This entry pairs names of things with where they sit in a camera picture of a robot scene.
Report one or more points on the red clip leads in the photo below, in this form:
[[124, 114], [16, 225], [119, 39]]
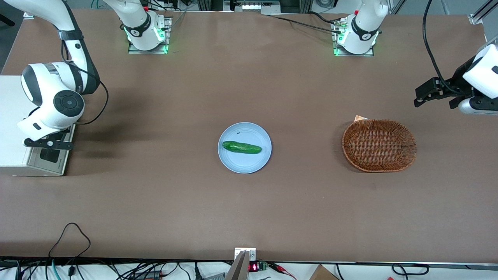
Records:
[[278, 267]]

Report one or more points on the green cucumber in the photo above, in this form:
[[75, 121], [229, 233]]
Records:
[[241, 147]]

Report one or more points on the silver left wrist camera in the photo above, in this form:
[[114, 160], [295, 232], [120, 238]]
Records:
[[476, 105]]

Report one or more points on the small cardboard tag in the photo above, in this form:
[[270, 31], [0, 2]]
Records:
[[360, 118]]

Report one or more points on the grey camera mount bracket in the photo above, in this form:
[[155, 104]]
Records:
[[241, 268]]

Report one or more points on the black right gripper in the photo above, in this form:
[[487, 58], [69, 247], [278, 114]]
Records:
[[57, 136]]

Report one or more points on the oven door with glass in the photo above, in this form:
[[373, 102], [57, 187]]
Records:
[[54, 167]]

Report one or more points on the brown cardboard box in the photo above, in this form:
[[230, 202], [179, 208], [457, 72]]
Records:
[[323, 274]]

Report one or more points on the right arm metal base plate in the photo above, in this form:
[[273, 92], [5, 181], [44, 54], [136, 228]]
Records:
[[168, 35]]

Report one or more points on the lit white background device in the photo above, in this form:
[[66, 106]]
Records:
[[256, 7]]

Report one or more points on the brown wicker basket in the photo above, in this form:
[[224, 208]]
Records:
[[379, 146]]

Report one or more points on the white toaster oven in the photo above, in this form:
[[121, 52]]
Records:
[[9, 116]]

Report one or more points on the red digit display module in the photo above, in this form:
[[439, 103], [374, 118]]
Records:
[[253, 267]]

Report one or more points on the light blue plate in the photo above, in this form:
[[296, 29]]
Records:
[[245, 163]]

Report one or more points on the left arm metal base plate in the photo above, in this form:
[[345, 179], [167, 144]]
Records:
[[369, 55]]

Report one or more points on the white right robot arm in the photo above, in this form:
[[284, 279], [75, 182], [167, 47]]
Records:
[[50, 89]]

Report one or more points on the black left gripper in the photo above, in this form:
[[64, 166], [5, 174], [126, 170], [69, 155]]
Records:
[[458, 80]]

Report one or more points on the grey power strip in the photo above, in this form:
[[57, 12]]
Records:
[[214, 277]]

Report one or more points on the aluminium frame rail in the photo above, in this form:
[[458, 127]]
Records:
[[480, 15]]

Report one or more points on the metal corner bracket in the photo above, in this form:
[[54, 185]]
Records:
[[29, 15]]

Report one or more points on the black power adapter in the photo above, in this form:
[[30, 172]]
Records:
[[149, 275]]

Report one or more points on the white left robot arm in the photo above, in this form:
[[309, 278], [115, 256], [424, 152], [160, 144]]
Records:
[[363, 27]]

